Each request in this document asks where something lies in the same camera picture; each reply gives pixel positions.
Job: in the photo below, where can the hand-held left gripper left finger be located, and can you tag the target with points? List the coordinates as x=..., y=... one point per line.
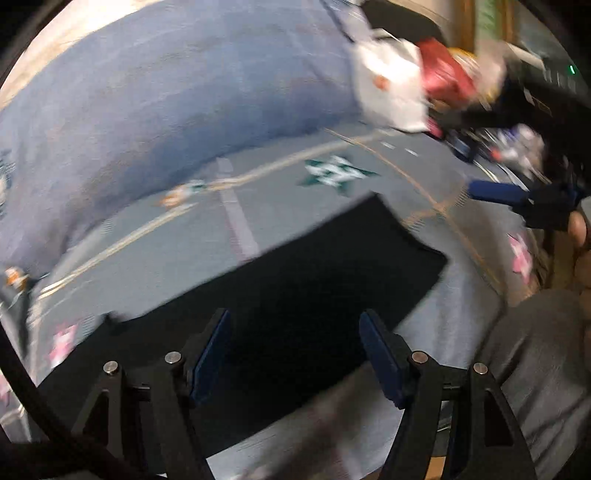
x=210, y=364

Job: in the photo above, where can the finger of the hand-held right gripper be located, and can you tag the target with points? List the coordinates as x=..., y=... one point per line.
x=494, y=190

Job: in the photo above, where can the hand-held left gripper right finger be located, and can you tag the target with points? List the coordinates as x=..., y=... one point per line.
x=383, y=360

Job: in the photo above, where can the black pants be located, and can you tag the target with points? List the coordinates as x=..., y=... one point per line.
x=300, y=300

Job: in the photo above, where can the person's right hand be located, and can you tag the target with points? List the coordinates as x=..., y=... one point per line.
x=581, y=249

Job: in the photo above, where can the colourful crumpled wrapper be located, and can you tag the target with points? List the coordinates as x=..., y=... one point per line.
x=519, y=145

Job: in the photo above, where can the black device with green light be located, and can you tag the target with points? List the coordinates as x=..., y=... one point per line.
x=554, y=83

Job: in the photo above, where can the grey printed blanket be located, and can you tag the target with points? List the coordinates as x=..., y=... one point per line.
x=138, y=258

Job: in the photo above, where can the red crumpled bag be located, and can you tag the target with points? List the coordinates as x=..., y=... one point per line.
x=443, y=69

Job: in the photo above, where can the white cloth bag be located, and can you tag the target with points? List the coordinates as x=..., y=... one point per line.
x=388, y=92

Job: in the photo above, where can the person's grey clothing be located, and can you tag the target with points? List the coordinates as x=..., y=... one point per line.
x=540, y=369

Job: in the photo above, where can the gold-framed green panel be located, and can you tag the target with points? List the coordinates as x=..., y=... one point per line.
x=489, y=18

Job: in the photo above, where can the blue plaid shirt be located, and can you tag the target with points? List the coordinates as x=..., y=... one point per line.
x=161, y=92

